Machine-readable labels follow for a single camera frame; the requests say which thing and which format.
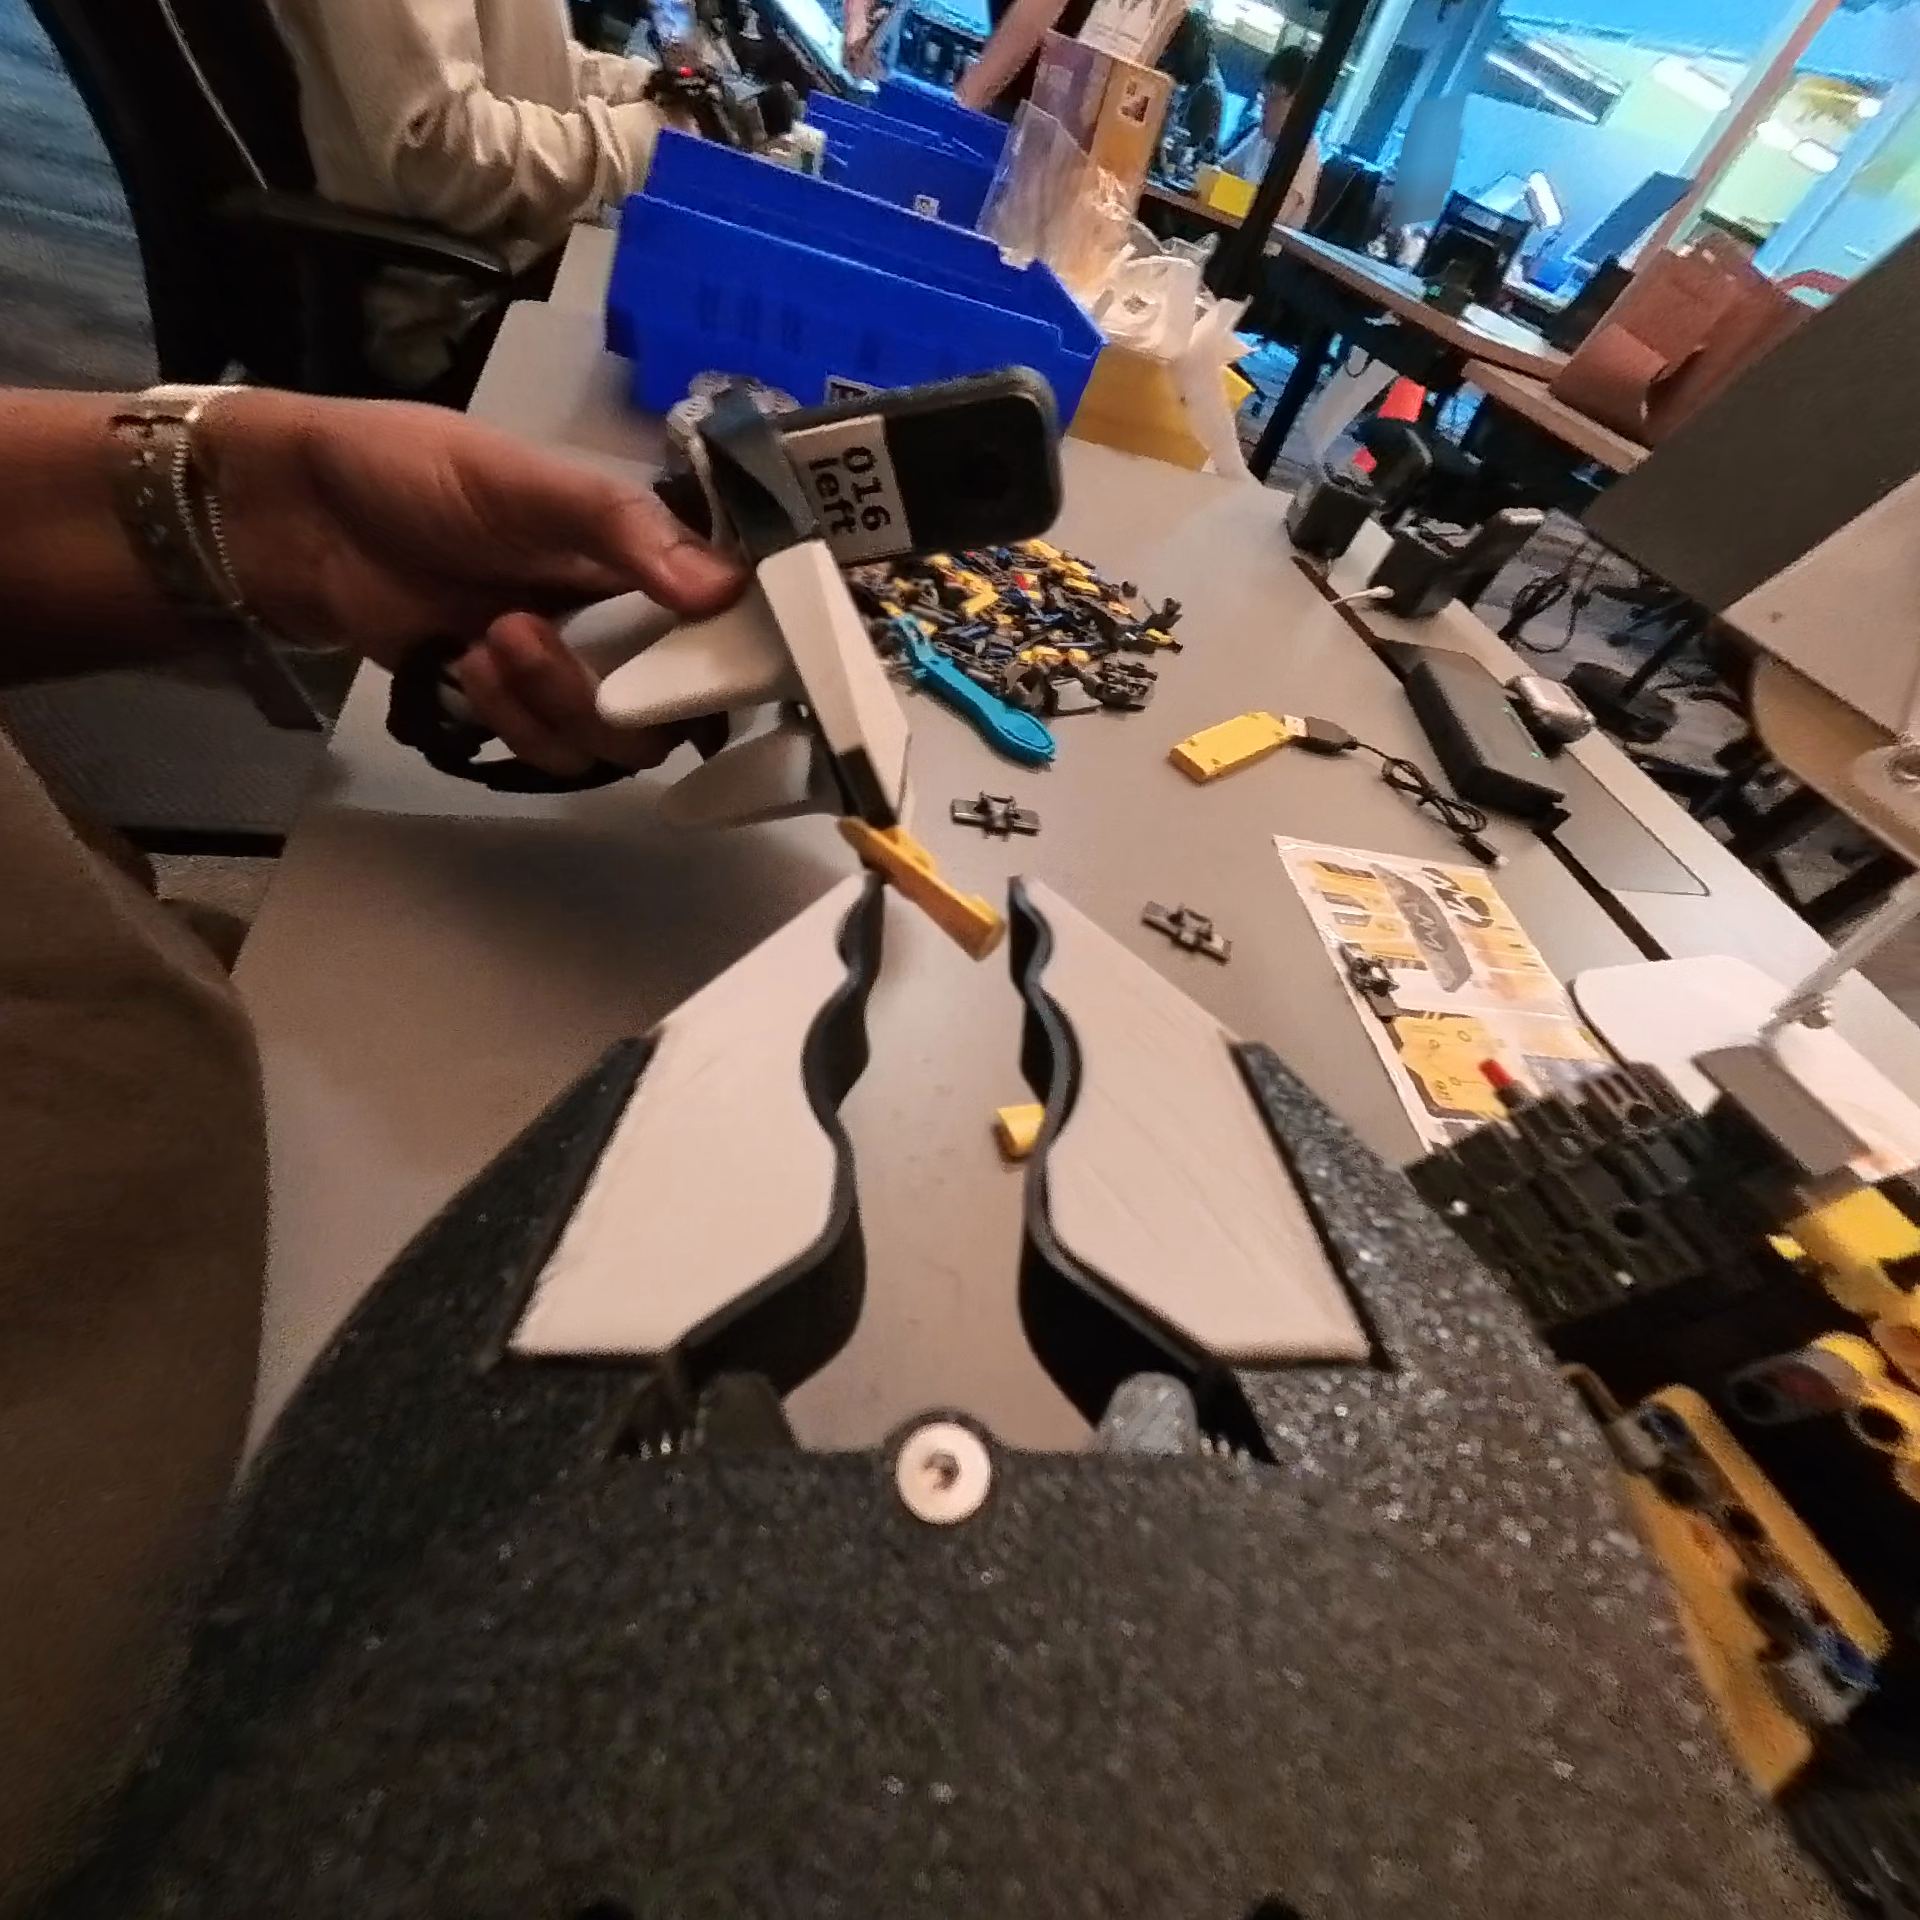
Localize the person's left forearm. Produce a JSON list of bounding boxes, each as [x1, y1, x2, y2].
[[0, 386, 242, 688]]

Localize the black charger dock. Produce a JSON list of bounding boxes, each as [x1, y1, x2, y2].
[[1283, 422, 1434, 561], [1371, 507, 1547, 622]]

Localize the black flat power bank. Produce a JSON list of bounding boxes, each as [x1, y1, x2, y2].
[[1400, 651, 1570, 821]]

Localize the yellow printed instruction sheet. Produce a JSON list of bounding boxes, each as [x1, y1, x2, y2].
[[1272, 832, 1624, 1162]]

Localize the yellow rectangular device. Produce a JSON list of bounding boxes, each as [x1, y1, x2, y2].
[[1168, 710, 1318, 785]]

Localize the large blue storage bin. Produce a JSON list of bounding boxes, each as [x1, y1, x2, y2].
[[605, 125, 1107, 442]]

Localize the clear plastic bags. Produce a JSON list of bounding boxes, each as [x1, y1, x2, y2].
[[982, 29, 1254, 460]]

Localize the dark computer monitor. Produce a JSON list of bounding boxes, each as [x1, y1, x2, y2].
[[1581, 270, 1920, 707]]

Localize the brown paper bag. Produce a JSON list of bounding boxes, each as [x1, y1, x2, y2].
[[1555, 237, 1818, 448]]

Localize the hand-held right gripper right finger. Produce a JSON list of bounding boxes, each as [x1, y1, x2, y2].
[[1006, 878, 1374, 1403]]

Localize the yellow toy brick beam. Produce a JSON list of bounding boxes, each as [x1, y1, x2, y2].
[[835, 814, 1007, 958]]

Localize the person's brown clothing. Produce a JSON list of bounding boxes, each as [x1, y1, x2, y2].
[[0, 720, 274, 1920]]

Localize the black office chair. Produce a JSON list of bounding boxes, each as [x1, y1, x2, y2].
[[37, 0, 518, 410]]

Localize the white round lamp base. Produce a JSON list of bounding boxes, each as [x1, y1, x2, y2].
[[1570, 958, 1855, 1078]]

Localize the person's left hand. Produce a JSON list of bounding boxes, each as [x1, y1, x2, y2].
[[223, 394, 753, 779]]

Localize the yellow cardboard box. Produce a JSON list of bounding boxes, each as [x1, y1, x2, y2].
[[1072, 352, 1256, 470]]

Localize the black cable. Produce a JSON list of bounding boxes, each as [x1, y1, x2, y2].
[[1302, 720, 1503, 869]]

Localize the silver bracelet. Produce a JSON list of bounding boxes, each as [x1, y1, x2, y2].
[[107, 384, 355, 659]]

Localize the pile of small toy bricks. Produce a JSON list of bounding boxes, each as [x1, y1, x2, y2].
[[847, 538, 1186, 713]]

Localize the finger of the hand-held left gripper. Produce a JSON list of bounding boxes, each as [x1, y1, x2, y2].
[[656, 732, 846, 830], [753, 538, 913, 830]]

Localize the blue brick separator tool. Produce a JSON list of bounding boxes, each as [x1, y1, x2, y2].
[[883, 612, 1057, 769]]

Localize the wooden background desk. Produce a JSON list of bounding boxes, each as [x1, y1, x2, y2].
[[1141, 177, 1653, 474]]

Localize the yellow black toy brick vehicle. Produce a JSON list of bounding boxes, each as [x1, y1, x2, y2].
[[1408, 1050, 1920, 1819]]

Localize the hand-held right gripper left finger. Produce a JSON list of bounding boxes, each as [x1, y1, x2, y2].
[[511, 874, 887, 1389]]

